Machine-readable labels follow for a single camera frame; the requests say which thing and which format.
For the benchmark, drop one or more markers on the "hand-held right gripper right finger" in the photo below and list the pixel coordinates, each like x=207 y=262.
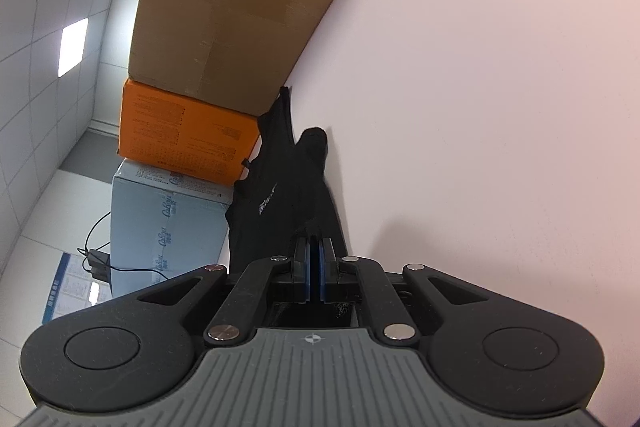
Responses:
x=327 y=267

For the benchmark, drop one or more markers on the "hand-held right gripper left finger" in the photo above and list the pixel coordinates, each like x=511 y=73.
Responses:
x=305 y=267

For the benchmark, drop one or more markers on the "black garment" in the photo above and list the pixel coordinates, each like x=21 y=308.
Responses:
x=280 y=187

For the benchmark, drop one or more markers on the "large light blue carton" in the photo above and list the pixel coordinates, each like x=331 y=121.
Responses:
x=165 y=232

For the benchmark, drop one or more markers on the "orange carton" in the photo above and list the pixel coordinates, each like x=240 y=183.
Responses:
x=180 y=132

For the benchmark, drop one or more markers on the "black power adapter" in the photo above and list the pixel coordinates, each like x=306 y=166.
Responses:
x=97 y=266

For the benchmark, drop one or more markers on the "brown cardboard box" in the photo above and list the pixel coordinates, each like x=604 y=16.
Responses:
x=225 y=7

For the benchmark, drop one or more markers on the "ceiling light panel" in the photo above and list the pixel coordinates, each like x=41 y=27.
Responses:
x=73 y=47

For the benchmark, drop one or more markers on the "wall poster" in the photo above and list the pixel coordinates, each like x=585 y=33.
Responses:
x=70 y=292

